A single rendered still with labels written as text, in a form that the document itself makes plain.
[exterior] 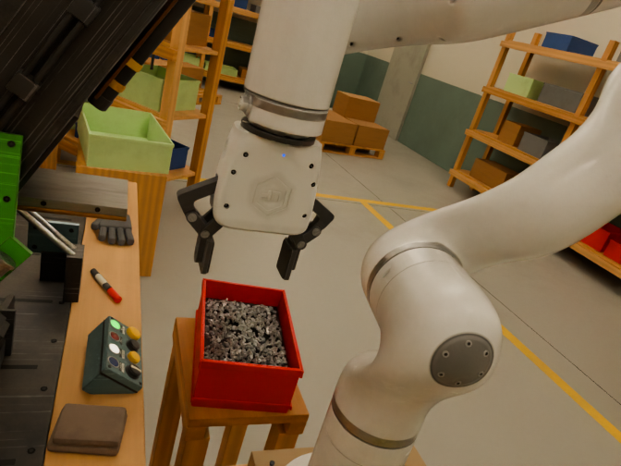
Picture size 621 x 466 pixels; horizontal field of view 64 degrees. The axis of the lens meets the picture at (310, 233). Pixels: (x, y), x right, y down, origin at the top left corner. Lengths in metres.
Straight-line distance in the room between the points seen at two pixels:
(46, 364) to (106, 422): 0.20
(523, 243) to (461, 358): 0.16
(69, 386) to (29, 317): 0.21
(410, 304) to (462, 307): 0.05
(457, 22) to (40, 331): 0.89
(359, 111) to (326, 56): 7.10
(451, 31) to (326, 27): 0.12
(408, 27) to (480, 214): 0.22
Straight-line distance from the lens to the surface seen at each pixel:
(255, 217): 0.49
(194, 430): 1.09
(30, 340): 1.06
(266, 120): 0.46
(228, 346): 1.12
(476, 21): 0.49
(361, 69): 11.24
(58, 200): 1.05
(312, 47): 0.45
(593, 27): 7.17
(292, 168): 0.48
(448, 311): 0.50
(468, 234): 0.61
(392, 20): 0.55
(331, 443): 0.69
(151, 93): 3.68
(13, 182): 0.93
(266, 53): 0.46
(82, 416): 0.87
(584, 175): 0.58
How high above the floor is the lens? 1.56
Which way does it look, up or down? 22 degrees down
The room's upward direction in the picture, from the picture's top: 17 degrees clockwise
